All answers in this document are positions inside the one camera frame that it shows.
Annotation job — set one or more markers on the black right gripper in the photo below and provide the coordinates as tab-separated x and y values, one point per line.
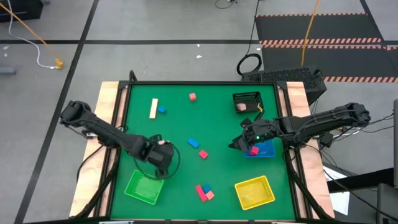
262	130

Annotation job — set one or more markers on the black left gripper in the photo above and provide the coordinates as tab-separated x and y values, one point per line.
160	154

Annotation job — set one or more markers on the red rectangular block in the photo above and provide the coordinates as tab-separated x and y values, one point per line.
254	151

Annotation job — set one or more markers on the short natural wood block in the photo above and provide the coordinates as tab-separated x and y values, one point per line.
241	107

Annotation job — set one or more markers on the red cube block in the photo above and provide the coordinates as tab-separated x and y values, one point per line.
203	154

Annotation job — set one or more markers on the long blue block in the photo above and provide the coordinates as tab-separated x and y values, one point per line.
193	142

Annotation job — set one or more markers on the long red block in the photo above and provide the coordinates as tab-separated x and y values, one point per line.
201	193

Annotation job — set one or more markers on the blue square block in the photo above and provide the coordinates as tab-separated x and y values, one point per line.
206	188

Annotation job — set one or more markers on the salmon cube block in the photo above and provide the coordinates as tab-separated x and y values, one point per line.
210	195

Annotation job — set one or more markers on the small blue block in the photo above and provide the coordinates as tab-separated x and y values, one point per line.
161	109

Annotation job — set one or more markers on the long natural wood block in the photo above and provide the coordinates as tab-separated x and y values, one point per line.
153	109

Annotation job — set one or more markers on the coral cube block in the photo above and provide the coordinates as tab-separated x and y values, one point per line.
192	96

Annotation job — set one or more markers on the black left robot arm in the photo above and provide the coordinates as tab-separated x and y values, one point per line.
105	133

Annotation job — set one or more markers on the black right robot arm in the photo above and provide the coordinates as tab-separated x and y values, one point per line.
326	119

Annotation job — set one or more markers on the green plastic basket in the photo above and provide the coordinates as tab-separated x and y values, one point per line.
143	189

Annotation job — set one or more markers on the blue plastic basket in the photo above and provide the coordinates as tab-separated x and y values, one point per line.
267	151

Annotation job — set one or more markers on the black plastic basket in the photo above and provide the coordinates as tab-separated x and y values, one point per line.
252	102

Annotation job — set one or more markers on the yellow plastic basket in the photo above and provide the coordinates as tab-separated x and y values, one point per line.
255	193

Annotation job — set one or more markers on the wooden table side board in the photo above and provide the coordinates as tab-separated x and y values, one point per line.
297	93
107	93

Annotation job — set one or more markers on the black computer tower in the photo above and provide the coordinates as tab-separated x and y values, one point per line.
289	76

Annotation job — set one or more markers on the black power adapter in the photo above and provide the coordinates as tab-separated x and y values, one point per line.
326	138

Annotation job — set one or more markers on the yellow power plug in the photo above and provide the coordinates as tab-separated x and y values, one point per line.
342	127

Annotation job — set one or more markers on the white paper sheet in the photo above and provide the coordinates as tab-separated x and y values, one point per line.
340	199

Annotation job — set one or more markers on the black desk edge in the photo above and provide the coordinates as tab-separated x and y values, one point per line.
357	182

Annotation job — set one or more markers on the black striped floor mat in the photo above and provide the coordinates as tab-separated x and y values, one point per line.
335	28
342	62

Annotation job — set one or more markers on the grey cabinet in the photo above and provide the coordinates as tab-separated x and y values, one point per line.
388	205

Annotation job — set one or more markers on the black box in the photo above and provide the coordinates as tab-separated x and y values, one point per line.
28	7

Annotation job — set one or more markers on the black metal table frame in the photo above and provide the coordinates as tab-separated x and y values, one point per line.
202	82

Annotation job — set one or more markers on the silver metal bracket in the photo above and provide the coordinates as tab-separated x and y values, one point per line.
90	134

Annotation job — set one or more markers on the grey vertical post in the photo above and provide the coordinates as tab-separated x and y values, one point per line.
395	140

